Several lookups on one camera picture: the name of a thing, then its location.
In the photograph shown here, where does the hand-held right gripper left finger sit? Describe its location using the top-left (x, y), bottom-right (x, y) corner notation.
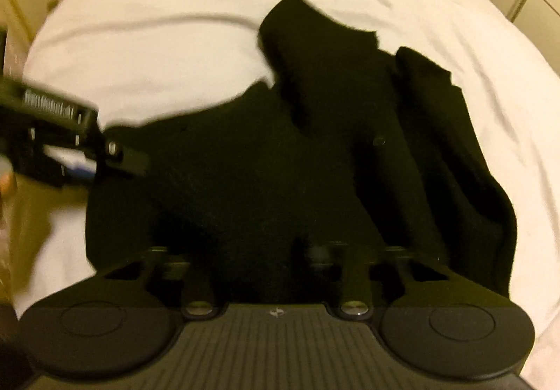
top-left (105, 246), bottom-right (218, 321)

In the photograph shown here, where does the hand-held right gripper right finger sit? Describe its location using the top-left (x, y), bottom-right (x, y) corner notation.
top-left (304, 242), bottom-right (461, 322)

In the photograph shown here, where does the black garment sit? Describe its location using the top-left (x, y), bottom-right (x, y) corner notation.
top-left (85, 0), bottom-right (518, 301)

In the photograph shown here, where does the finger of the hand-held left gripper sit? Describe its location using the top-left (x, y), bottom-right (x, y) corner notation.
top-left (103, 139), bottom-right (152, 178)

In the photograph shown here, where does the wooden furniture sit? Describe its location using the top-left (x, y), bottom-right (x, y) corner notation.
top-left (0, 0), bottom-right (36, 82)

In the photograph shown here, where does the white bed sheet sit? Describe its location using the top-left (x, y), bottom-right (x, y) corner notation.
top-left (13, 0), bottom-right (560, 377)

